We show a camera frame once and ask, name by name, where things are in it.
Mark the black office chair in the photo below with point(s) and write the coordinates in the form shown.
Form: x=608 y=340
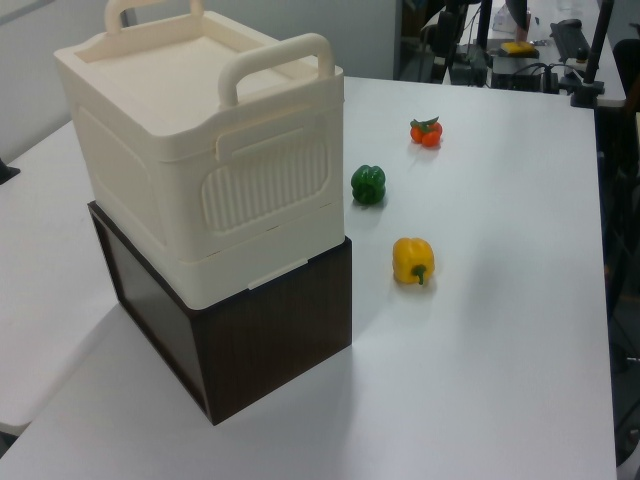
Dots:
x=627 y=65

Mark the yellow sponge block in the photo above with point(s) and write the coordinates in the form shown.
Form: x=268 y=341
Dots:
x=517 y=48

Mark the black bracket on side table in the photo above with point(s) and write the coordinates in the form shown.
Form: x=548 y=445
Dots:
x=7 y=172

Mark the green bell pepper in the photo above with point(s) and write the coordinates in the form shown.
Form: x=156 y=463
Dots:
x=368 y=184

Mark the black computer mouse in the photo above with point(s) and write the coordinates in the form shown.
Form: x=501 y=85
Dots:
x=571 y=23

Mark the black electronics box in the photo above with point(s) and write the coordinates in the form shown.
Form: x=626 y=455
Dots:
x=517 y=72

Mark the dark sleeved forearm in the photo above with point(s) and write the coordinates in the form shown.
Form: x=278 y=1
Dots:
x=519 y=15

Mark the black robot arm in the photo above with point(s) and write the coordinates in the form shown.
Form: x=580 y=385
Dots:
x=452 y=4

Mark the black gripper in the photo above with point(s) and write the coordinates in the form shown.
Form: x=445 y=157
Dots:
x=444 y=29

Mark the dark brown wooden box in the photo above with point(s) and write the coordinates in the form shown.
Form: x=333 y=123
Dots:
x=270 y=340

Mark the thin black stand pole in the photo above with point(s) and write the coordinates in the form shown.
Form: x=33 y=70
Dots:
x=483 y=22

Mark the black keyboard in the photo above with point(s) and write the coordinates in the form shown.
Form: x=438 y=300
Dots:
x=569 y=42

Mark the black pole with table clamp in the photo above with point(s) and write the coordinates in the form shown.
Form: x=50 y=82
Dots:
x=596 y=55

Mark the red tomato cluster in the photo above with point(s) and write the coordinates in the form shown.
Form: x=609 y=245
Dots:
x=426 y=133

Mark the white side table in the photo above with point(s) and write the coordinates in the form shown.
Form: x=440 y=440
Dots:
x=35 y=280

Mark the yellow bell pepper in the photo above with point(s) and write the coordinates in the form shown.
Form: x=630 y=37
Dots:
x=412 y=257

